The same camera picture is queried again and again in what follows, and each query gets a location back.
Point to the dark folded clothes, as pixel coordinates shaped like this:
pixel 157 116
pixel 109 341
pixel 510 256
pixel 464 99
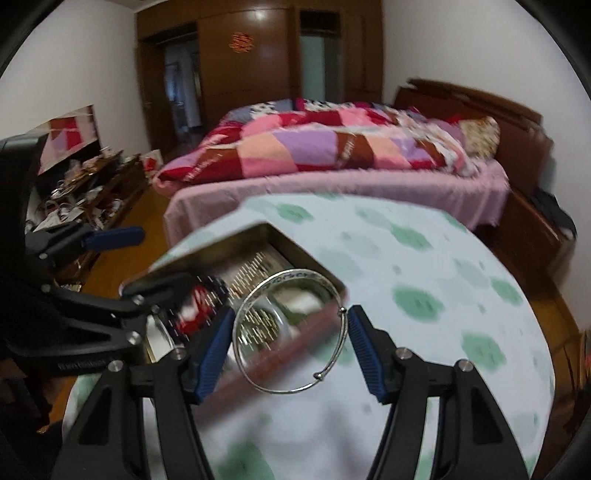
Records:
pixel 554 212

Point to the low wooden cabinet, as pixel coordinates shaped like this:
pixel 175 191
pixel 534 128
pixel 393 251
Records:
pixel 124 194

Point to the white and red bag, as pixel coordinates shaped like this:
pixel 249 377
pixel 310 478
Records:
pixel 151 166

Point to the printed paper leaflet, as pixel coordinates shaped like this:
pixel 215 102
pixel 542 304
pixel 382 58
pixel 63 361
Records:
pixel 258 272

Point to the bed with pink sheet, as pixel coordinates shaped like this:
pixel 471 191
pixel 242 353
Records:
pixel 323 189

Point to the flat television screen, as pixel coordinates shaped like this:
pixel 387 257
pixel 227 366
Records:
pixel 69 136

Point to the red paper decoration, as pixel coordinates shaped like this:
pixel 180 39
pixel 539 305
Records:
pixel 238 42

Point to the green cloud print tablecloth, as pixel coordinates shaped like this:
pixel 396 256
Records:
pixel 415 286

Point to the patchwork quilt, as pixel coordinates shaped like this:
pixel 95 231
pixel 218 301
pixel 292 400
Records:
pixel 300 147

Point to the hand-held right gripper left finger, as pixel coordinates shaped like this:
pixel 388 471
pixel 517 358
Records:
pixel 214 353

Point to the metal tin box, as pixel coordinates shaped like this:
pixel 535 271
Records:
pixel 298 261

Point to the wooden nightstand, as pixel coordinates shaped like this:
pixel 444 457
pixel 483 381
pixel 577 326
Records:
pixel 521 230

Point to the clutter of small household goods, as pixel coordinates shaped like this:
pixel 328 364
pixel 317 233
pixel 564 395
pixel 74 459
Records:
pixel 78 184

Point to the wooden wardrobe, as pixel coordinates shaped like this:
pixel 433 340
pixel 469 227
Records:
pixel 268 69

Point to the floral pillow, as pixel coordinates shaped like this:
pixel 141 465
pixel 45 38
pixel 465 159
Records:
pixel 482 136

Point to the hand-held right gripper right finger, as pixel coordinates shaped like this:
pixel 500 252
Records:
pixel 365 357

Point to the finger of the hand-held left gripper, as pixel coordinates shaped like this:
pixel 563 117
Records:
pixel 115 237
pixel 152 286

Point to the wooden headboard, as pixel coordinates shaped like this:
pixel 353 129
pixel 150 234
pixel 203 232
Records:
pixel 508 120

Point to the silver bangle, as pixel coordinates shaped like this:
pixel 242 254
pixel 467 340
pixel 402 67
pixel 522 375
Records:
pixel 277 278

